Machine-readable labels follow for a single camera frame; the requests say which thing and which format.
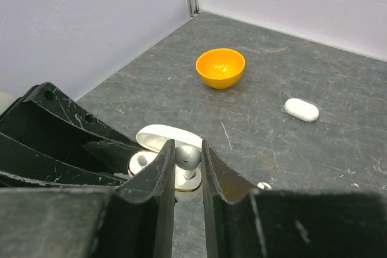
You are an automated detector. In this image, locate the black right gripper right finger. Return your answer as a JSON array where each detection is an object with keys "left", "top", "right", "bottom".
[{"left": 201, "top": 141, "right": 386, "bottom": 257}]

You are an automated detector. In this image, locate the orange plastic bowl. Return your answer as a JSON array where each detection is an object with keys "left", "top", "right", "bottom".
[{"left": 195, "top": 48, "right": 246, "bottom": 89}]

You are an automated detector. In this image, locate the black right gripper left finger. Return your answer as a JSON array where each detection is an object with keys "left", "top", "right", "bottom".
[{"left": 1, "top": 146, "right": 175, "bottom": 257}]

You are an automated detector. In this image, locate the white oval closed case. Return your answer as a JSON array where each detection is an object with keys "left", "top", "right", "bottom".
[{"left": 284, "top": 98, "right": 320, "bottom": 123}]

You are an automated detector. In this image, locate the white earbud charging case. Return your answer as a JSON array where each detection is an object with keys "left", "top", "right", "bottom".
[{"left": 127, "top": 124, "right": 203, "bottom": 202}]

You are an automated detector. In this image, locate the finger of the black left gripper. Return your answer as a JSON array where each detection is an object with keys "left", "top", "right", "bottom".
[
  {"left": 1, "top": 82, "right": 139, "bottom": 167},
  {"left": 1, "top": 134, "right": 126, "bottom": 187}
]

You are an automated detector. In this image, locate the white clip earbud left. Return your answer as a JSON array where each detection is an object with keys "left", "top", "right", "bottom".
[{"left": 257, "top": 182, "right": 273, "bottom": 190}]

